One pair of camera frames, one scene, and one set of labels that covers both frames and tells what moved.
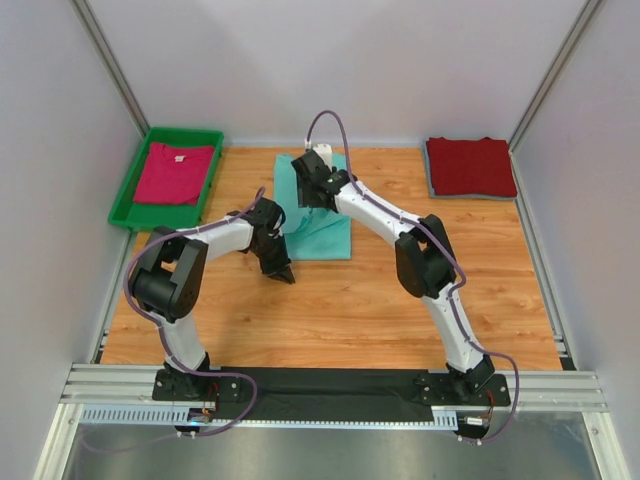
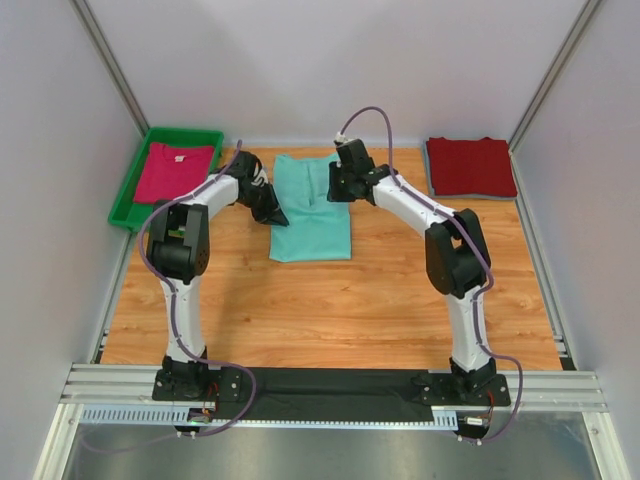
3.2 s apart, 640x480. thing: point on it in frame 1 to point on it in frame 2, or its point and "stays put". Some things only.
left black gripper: x=282 y=262 to x=276 y=218
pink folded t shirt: x=173 y=174 stays put
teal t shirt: x=312 y=234 stays put
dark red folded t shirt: x=472 y=167 stays put
